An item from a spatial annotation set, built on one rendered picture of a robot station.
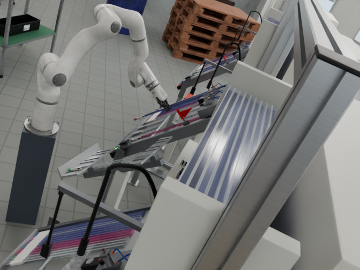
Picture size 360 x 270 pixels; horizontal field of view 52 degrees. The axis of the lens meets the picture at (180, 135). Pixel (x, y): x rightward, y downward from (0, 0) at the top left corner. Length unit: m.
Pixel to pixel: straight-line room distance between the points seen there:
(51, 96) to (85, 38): 0.36
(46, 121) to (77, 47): 0.46
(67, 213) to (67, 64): 1.17
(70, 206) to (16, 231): 0.42
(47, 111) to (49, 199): 0.88
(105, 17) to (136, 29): 0.21
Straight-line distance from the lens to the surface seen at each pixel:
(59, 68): 2.00
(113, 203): 2.00
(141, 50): 2.18
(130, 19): 2.09
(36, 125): 2.21
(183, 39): 6.42
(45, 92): 2.11
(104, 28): 1.97
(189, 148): 2.70
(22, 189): 2.46
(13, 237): 2.58
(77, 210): 2.81
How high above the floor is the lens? 1.94
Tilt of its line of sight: 28 degrees down
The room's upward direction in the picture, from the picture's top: 23 degrees clockwise
